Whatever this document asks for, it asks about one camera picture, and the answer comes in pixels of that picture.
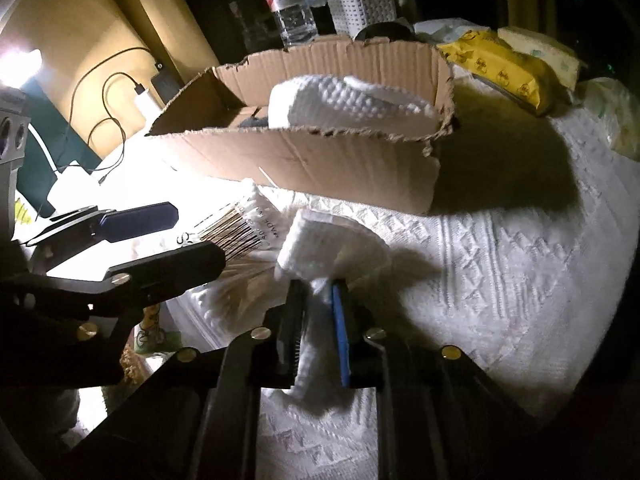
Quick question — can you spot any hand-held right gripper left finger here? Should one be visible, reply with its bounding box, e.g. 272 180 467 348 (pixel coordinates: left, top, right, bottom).
75 279 307 480

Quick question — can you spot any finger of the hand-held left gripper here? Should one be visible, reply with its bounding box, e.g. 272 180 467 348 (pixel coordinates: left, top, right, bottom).
20 201 180 249
0 241 227 361

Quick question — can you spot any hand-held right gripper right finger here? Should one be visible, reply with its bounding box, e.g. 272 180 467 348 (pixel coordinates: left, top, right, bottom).
331 281 553 480

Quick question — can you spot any cotton swab packet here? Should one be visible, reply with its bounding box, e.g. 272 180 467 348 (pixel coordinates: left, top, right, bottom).
175 182 293 318

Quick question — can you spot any small white cloth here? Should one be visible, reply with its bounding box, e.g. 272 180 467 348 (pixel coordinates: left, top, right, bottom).
272 208 396 401

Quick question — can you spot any cardboard box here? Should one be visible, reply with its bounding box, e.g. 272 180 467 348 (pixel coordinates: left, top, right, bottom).
144 37 458 216

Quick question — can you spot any white waffle towel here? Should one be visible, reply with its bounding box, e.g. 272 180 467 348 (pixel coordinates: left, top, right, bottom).
267 74 441 130

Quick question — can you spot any white power adapter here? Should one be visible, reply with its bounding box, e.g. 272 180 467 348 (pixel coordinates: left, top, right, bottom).
46 160 101 217

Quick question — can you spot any yellow green printed packet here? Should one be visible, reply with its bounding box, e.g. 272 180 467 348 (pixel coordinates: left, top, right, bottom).
131 302 183 358

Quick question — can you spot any white phone charger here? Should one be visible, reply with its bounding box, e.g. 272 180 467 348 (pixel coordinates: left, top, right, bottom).
131 85 163 126

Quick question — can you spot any dark cloth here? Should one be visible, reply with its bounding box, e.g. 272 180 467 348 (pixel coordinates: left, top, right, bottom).
235 112 272 129

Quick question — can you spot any white textured bedspread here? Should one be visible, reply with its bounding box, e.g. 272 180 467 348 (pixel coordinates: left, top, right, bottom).
75 19 640 480

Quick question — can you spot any clear plastic water bottle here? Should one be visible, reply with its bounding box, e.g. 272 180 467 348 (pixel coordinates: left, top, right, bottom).
258 0 319 50

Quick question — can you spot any black round object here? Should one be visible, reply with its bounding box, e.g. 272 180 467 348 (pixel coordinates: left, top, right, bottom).
352 21 416 43

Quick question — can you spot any yellow wet wipes packet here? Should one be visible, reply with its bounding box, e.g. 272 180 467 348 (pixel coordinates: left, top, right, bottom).
436 29 560 117

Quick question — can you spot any white plastic woven basket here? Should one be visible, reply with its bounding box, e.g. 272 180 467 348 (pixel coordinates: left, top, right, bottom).
325 0 398 37

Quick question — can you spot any pale yellow tissue pack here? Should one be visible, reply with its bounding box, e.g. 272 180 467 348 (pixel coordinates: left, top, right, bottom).
497 26 587 86

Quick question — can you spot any clear plastic bag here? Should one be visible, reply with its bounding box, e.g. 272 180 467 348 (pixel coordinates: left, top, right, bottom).
580 77 640 157

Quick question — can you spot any black charging cable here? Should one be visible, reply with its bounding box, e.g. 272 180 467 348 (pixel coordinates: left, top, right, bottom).
54 46 162 185

